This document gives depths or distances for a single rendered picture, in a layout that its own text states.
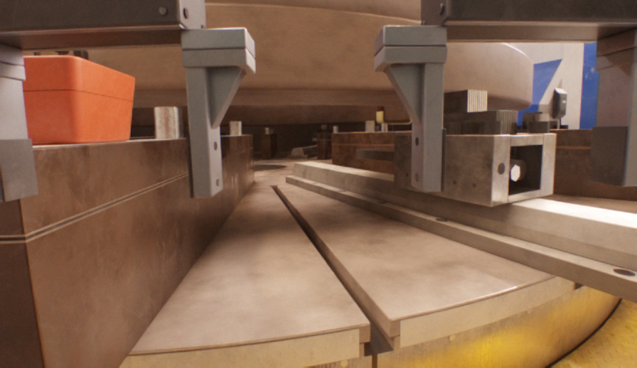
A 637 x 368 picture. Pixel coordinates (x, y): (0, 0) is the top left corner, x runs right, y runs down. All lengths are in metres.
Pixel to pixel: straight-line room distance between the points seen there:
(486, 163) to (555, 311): 0.47
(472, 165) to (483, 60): 0.69
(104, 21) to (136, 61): 0.98
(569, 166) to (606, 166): 1.97
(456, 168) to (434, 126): 0.93
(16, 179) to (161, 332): 0.53
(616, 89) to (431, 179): 0.14
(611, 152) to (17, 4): 0.38
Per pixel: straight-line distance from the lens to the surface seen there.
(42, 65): 0.60
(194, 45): 0.21
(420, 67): 0.22
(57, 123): 0.59
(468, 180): 1.12
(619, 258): 1.05
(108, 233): 0.62
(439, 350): 0.89
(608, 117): 0.30
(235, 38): 0.21
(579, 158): 2.26
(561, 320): 1.25
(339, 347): 0.72
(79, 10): 0.24
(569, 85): 7.04
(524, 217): 1.14
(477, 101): 1.31
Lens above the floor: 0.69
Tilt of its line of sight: 7 degrees down
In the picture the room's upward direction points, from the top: 1 degrees counter-clockwise
